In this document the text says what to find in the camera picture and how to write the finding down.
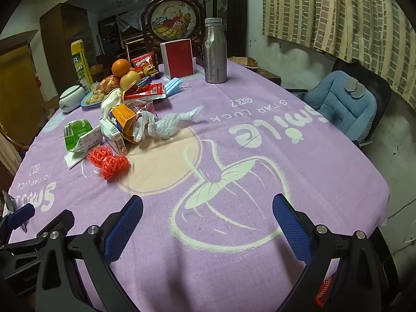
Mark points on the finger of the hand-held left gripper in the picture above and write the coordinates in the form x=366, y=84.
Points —
x=63, y=219
x=20, y=216

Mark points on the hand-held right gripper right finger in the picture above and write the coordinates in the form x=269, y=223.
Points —
x=291, y=230

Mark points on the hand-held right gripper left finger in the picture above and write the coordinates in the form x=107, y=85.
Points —
x=123, y=227

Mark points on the red foam fruit net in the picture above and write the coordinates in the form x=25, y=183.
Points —
x=115, y=167
x=99, y=154

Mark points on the trash bin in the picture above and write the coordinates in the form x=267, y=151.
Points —
x=325, y=289

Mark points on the green and white packet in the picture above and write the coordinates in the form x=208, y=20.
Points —
x=76, y=133

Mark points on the white purple medicine box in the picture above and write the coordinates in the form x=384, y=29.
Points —
x=112, y=133

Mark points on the white plastic bag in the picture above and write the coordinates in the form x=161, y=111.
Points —
x=165, y=123

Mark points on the orange and purple box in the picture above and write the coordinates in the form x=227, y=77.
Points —
x=123, y=113

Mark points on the purple printed tablecloth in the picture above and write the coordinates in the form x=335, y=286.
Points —
x=227, y=185

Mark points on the blue plate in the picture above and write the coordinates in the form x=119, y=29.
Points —
x=85, y=103

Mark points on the white round container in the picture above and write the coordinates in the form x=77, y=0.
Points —
x=71, y=99

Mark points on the clear wrapper with red print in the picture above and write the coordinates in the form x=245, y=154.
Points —
x=145, y=106

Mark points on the pastries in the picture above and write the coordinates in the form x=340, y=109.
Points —
x=96, y=96

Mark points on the orange wooden door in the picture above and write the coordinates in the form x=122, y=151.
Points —
x=16, y=81

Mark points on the blue chair cushion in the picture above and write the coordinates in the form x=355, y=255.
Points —
x=338, y=104

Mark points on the flat red white packet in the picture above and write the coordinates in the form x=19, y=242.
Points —
x=146, y=91

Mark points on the red apple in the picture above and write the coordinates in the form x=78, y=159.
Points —
x=109, y=83

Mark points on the yellow apple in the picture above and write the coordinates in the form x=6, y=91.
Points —
x=130, y=79

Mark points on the blue face masks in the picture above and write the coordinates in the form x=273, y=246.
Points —
x=175, y=86

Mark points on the yellow carton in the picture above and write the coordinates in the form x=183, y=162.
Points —
x=81, y=65

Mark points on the dark wooden side table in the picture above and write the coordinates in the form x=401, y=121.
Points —
x=266, y=74

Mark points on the orange fruit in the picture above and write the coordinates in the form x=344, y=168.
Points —
x=122, y=67

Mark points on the red snack packet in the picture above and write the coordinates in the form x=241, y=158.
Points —
x=144, y=63

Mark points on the black office chair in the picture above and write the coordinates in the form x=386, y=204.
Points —
x=380, y=87

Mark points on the tan cloth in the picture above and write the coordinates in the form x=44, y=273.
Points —
x=245, y=61

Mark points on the red and white box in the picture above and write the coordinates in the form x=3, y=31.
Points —
x=177, y=58

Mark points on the brown wooden cabinet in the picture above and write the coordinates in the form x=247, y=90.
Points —
x=58, y=39

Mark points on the stainless steel bottle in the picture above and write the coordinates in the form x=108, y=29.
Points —
x=214, y=55

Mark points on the round embroidered wooden screen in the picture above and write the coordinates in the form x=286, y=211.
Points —
x=172, y=19

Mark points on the beige checked curtain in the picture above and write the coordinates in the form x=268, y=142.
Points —
x=341, y=13

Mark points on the gold picture frame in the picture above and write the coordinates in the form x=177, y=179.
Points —
x=135, y=43

